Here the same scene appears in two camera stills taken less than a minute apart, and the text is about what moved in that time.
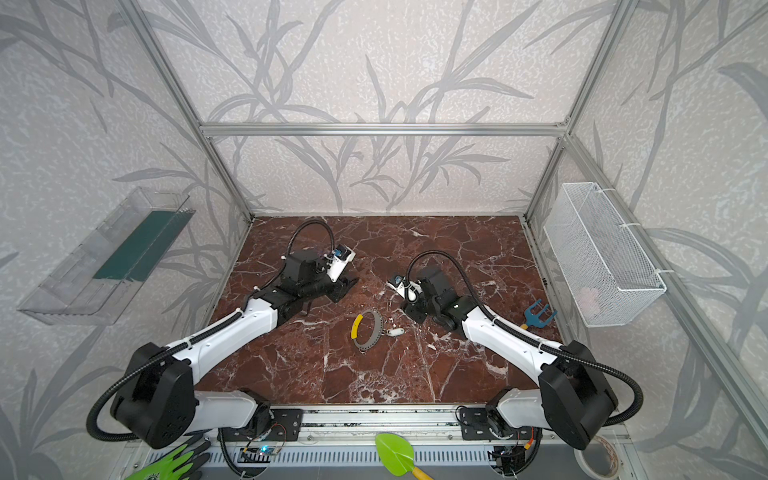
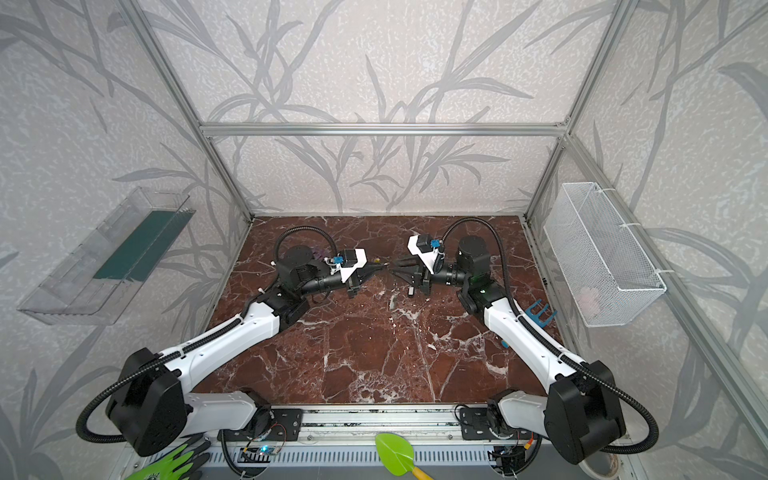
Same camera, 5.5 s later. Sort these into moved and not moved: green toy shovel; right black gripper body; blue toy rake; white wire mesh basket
Moved: right black gripper body
Not moved: white wire mesh basket; green toy shovel; blue toy rake
